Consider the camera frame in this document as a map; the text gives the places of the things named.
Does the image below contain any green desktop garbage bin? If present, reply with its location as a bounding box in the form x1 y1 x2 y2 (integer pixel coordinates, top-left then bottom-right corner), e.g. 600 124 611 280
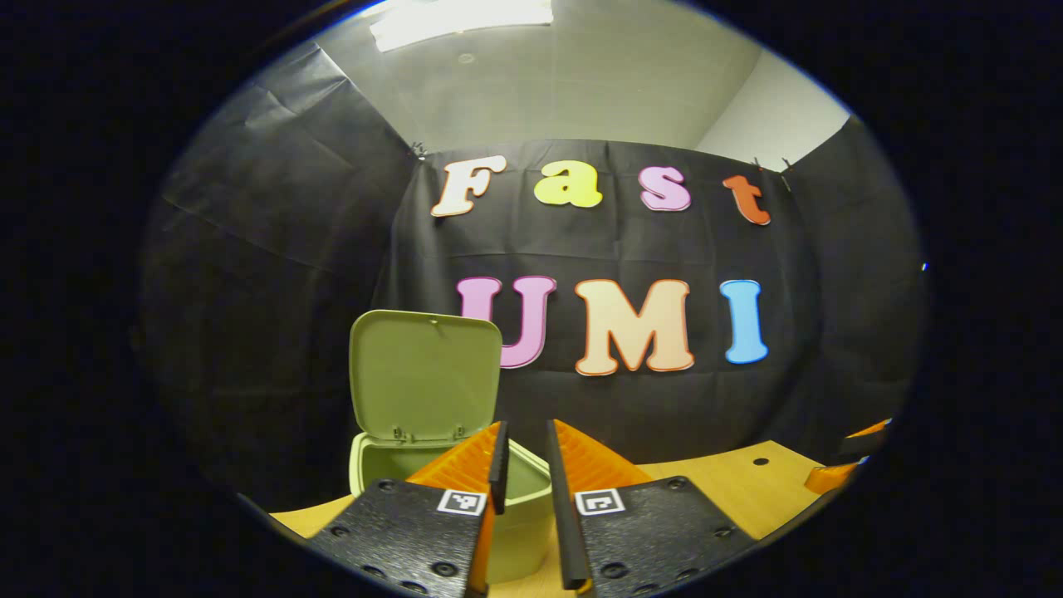
347 309 556 585

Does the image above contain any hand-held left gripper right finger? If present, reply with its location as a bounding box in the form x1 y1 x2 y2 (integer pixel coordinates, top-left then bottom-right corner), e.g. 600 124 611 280
545 419 758 598

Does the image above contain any ceiling light panel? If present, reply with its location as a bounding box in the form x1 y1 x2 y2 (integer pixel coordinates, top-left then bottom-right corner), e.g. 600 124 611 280
370 0 555 53

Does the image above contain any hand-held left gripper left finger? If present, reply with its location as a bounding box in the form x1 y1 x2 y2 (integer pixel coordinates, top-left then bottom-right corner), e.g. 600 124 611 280
307 420 510 598

